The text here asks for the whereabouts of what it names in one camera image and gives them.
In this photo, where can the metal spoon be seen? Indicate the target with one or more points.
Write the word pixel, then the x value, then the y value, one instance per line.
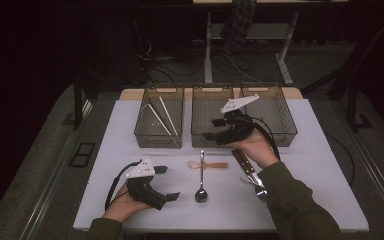
pixel 201 195

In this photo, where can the black metal stand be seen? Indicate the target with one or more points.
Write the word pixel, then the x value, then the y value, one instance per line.
pixel 77 103
pixel 352 106

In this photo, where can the black floor socket frame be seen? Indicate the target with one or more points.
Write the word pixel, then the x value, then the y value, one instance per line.
pixel 76 160

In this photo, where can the white table cover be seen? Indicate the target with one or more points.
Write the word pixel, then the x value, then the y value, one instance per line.
pixel 213 216

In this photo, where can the metal floor rail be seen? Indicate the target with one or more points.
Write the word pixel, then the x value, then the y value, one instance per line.
pixel 378 173
pixel 51 186

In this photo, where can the wooden spoon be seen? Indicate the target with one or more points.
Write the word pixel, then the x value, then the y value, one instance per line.
pixel 216 165

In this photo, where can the white metal frame desk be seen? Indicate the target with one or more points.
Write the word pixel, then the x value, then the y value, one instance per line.
pixel 208 50

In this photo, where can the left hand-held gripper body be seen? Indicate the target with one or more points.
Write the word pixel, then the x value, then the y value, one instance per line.
pixel 145 193

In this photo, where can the person's left hand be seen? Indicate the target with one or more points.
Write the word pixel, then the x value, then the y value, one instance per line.
pixel 123 208

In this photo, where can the dark plaid cloth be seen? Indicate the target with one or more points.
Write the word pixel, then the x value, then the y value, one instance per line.
pixel 238 23

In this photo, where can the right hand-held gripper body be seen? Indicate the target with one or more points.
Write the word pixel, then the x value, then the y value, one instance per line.
pixel 235 130

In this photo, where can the person's right hand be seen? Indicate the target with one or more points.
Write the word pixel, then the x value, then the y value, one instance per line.
pixel 260 148

